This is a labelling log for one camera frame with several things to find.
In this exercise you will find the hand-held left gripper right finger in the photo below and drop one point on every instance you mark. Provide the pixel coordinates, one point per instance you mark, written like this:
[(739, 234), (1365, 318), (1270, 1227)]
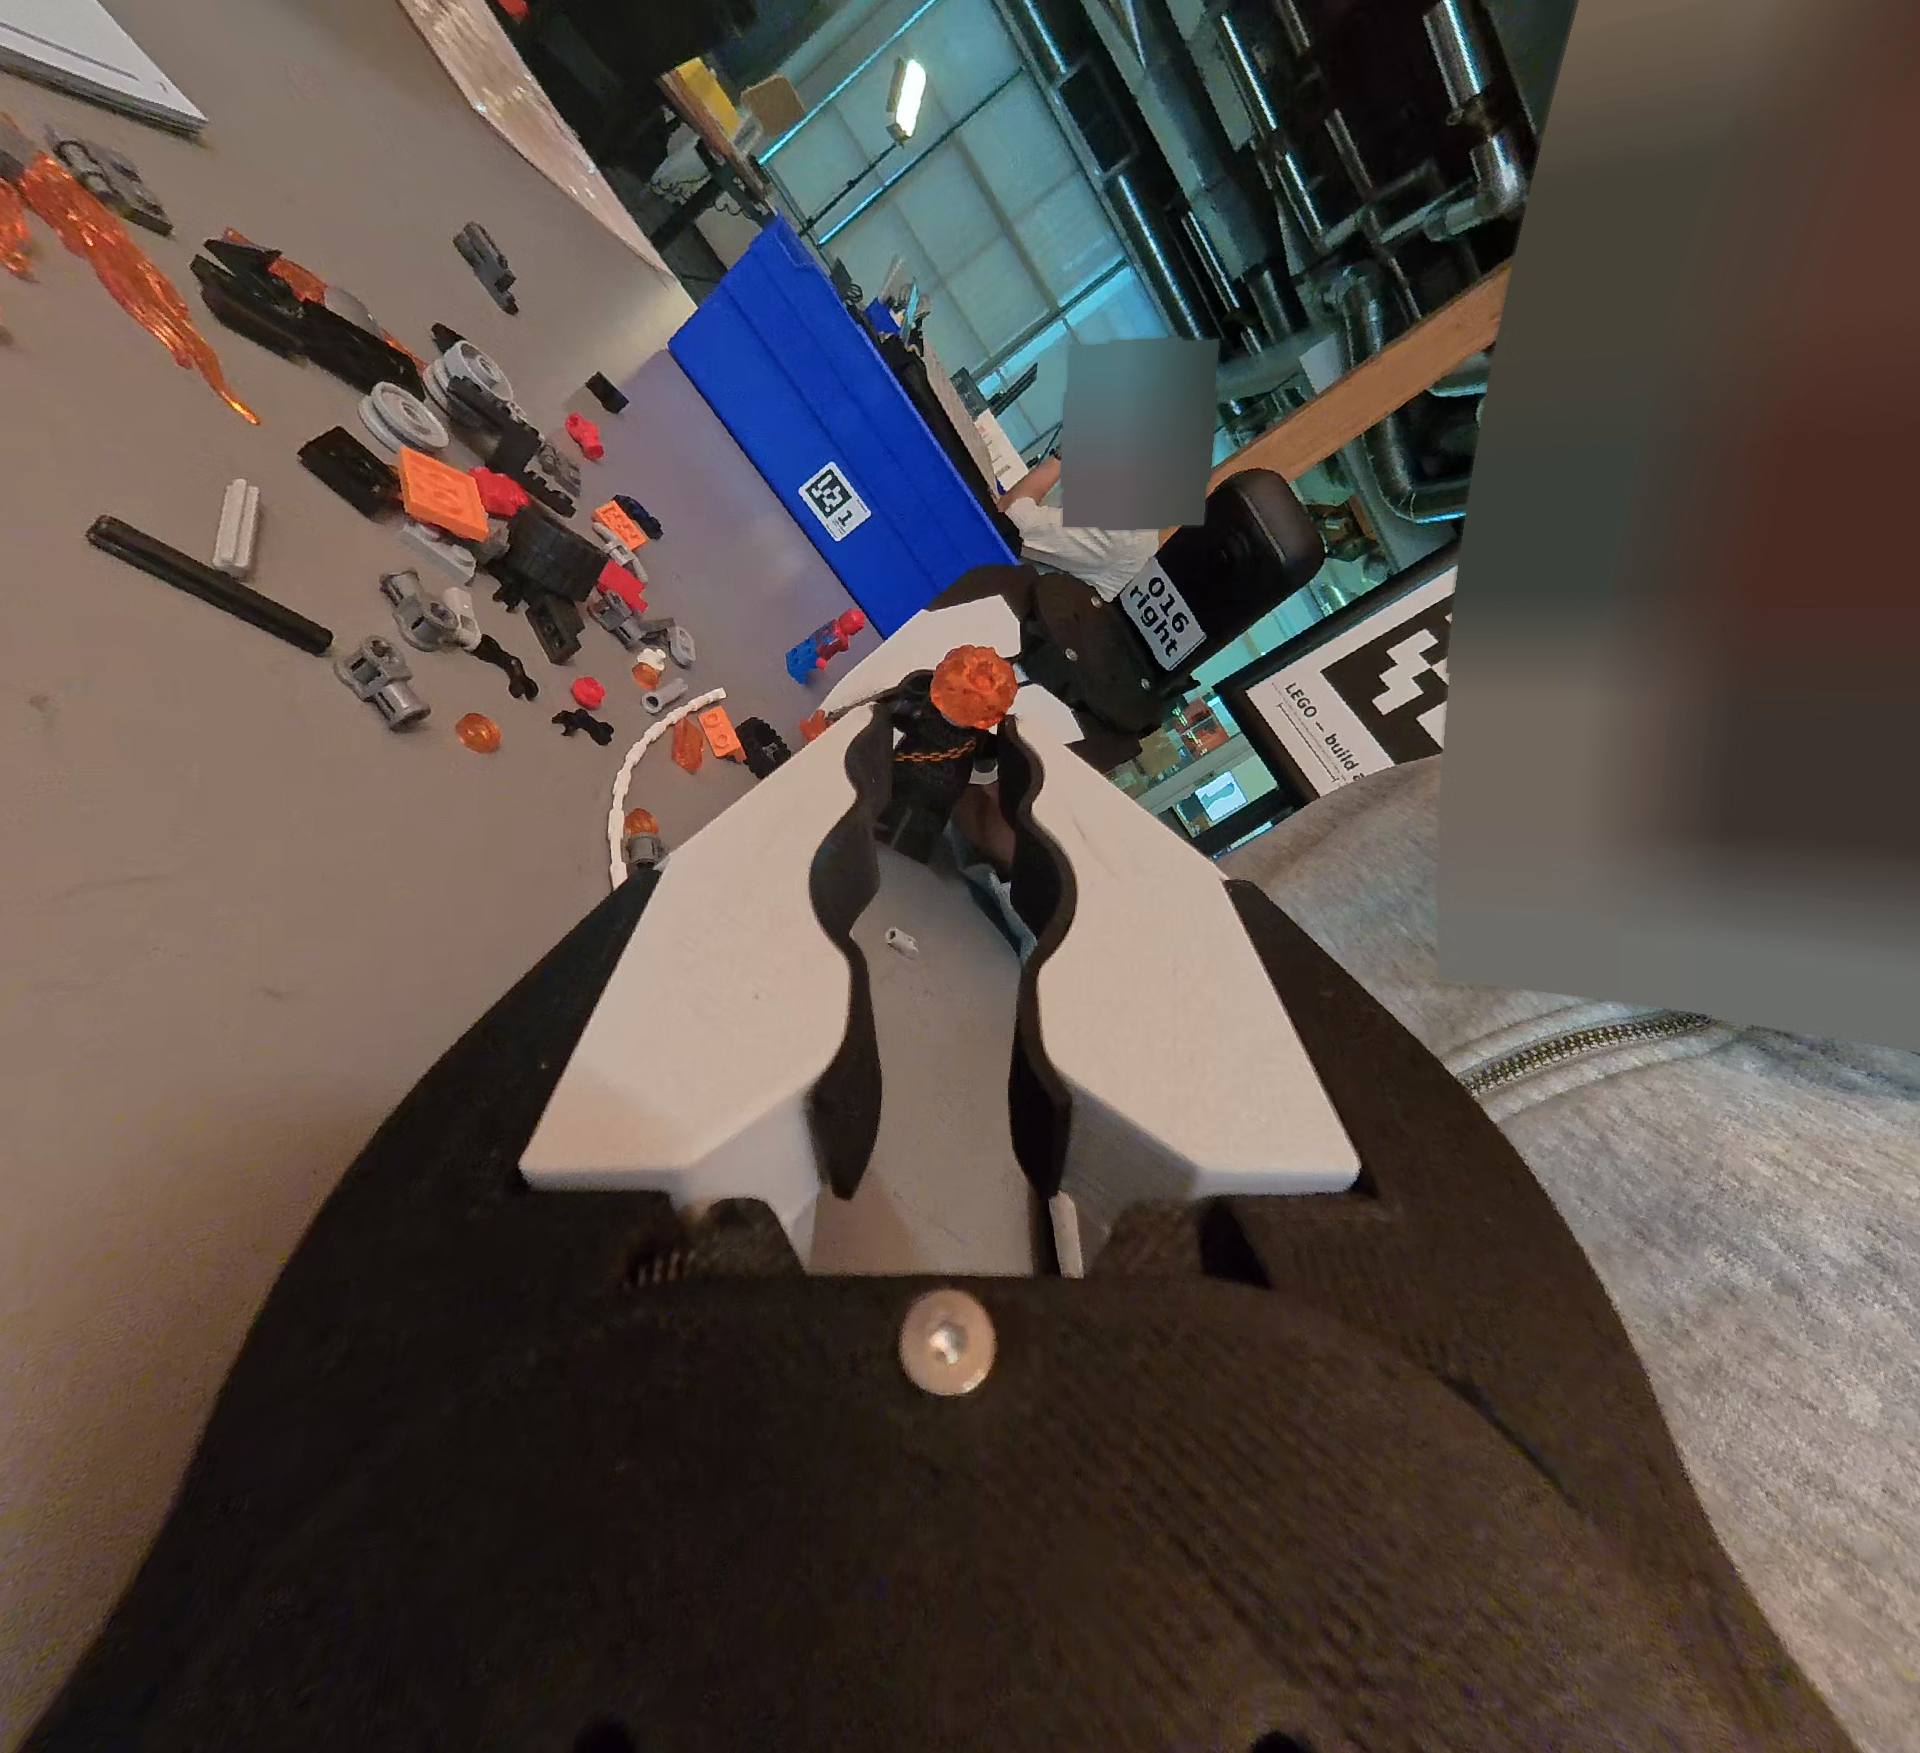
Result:
[(1184, 1034)]

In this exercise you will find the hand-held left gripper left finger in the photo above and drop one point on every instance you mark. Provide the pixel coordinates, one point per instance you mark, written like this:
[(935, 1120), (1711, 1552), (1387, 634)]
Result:
[(690, 1017)]

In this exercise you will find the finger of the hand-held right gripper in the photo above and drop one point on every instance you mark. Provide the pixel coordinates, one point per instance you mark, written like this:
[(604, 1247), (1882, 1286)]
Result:
[(960, 628)]

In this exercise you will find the black lego minifigure orange head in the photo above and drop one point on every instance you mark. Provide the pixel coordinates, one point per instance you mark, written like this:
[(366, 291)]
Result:
[(973, 685)]

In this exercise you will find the red blue lego minifigure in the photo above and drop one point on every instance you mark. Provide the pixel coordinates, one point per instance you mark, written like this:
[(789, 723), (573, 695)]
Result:
[(826, 644)]

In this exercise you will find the black lego tyre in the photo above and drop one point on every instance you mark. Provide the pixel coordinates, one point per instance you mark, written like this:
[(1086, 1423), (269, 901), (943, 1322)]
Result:
[(555, 556)]

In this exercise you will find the orange square lego tile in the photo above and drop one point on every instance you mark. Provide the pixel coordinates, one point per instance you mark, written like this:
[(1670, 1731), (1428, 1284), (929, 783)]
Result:
[(446, 492)]

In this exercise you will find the grey lego wheel hub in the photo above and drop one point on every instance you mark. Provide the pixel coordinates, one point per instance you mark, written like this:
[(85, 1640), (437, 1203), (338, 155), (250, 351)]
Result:
[(398, 419), (473, 376)]

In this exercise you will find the long black lego axle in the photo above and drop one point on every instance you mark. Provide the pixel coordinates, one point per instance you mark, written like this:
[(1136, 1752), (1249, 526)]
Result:
[(210, 584)]

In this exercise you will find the light grey lego beam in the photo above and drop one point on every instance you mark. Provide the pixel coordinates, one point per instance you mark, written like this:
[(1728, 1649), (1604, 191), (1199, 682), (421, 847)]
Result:
[(233, 528)]

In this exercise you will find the pile of loose lego pieces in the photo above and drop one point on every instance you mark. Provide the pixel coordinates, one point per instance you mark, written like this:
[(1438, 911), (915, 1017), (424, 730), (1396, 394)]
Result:
[(301, 314)]

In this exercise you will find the large orange lego flame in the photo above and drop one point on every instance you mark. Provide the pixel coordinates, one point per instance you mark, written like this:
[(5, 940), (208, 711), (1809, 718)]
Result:
[(135, 268)]

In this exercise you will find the lego instruction booklet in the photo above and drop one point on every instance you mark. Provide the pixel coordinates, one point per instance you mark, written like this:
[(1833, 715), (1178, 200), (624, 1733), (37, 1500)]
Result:
[(75, 44)]

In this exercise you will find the black framed sign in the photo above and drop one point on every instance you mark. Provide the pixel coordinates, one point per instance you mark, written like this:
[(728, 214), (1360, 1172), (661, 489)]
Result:
[(1350, 718)]

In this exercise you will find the blue plastic bin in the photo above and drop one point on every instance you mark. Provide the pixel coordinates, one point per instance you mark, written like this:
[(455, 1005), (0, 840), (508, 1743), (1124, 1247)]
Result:
[(810, 405)]

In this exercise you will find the panel light on stand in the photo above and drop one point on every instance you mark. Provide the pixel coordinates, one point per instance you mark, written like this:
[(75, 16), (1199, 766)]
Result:
[(909, 100)]

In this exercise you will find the printed paper sheet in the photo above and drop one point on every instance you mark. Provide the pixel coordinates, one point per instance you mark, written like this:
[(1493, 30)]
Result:
[(450, 13)]

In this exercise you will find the wooden post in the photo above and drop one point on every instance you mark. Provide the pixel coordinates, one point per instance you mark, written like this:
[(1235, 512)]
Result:
[(1396, 374)]

